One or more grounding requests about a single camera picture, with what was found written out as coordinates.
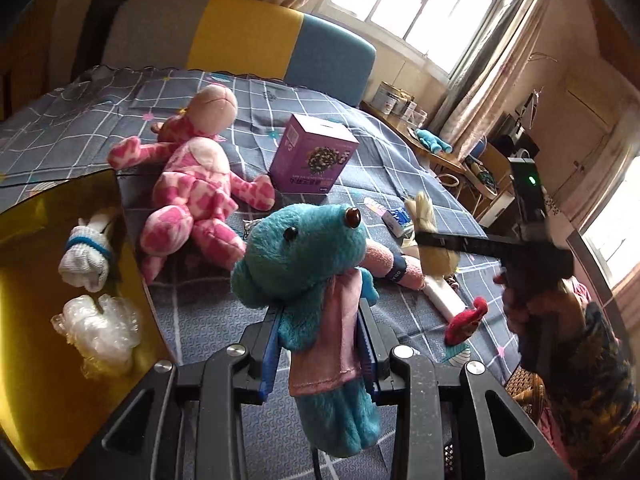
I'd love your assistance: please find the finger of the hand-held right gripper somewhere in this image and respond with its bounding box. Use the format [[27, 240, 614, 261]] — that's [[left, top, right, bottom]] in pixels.
[[417, 230, 525, 260]]

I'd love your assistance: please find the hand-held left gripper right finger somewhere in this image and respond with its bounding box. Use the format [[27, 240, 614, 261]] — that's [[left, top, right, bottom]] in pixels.
[[357, 302, 571, 480]]

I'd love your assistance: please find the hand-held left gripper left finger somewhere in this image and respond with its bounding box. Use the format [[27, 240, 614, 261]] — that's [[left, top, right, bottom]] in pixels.
[[65, 305, 283, 480]]

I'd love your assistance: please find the pink towel roll navy band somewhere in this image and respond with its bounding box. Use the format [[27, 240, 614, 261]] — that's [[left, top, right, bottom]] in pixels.
[[361, 242, 426, 291]]

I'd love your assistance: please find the blue white tissue pack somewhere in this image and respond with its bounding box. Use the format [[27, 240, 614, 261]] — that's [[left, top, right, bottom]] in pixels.
[[381, 207, 416, 238]]

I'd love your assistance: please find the red knitted sock ornament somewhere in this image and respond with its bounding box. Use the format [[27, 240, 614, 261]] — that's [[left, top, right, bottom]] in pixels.
[[445, 296, 488, 346]]

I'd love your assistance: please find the blue plush toy pink shirt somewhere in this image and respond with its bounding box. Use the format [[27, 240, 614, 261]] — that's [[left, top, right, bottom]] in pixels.
[[230, 203, 383, 458]]

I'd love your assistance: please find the white sock roll blue band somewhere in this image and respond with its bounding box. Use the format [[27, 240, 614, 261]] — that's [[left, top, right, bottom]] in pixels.
[[58, 207, 121, 293]]

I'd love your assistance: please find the gold tin box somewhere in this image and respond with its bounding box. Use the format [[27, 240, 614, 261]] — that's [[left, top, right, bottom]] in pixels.
[[0, 169, 176, 472]]

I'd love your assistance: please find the person's right forearm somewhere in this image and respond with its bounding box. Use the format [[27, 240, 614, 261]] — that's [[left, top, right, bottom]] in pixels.
[[515, 280, 640, 476]]

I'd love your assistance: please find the person's right hand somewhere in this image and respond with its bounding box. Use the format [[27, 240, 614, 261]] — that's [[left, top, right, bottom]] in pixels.
[[502, 269, 586, 337]]

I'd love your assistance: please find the wooden side desk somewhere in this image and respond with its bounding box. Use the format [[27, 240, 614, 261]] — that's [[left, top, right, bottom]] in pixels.
[[360, 100, 516, 226]]

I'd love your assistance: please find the small blue plush toy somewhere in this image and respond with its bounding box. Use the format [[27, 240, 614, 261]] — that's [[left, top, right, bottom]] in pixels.
[[415, 129, 453, 155]]

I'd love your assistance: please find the wicker basket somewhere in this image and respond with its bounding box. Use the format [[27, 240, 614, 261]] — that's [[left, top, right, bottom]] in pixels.
[[505, 367, 546, 411]]

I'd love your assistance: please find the clear plastic wrap bundle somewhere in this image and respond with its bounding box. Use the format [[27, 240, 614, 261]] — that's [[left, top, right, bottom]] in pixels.
[[51, 294, 143, 378]]

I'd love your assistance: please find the purple cardboard box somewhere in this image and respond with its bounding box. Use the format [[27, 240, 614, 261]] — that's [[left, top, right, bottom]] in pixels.
[[269, 113, 360, 196]]

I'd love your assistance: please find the pink spotted giraffe plush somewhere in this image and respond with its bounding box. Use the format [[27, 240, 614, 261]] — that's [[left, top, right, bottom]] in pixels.
[[107, 84, 277, 285]]

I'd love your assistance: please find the window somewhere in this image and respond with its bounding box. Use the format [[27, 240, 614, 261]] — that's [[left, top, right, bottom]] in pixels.
[[320, 0, 511, 76]]

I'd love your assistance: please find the grey yellow blue headboard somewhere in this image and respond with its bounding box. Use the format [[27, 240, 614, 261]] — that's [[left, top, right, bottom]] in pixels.
[[107, 0, 377, 108]]

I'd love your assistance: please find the black rolled mat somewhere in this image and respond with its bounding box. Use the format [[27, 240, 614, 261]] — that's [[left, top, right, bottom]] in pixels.
[[70, 0, 133, 81]]

